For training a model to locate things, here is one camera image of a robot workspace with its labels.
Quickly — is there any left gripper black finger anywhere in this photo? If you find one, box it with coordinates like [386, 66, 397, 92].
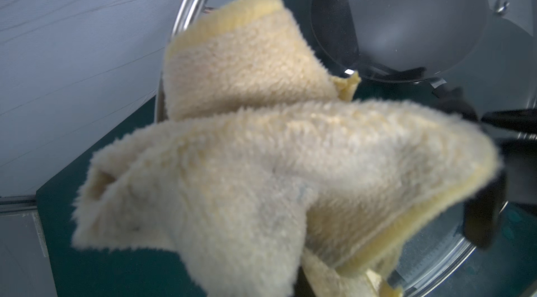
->
[433, 86, 536, 249]

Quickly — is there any yellow fluffy cloth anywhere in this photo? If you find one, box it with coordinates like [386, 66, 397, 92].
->
[71, 0, 501, 296]

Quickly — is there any right frying pan black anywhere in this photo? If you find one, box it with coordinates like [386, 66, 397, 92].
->
[310, 0, 489, 83]

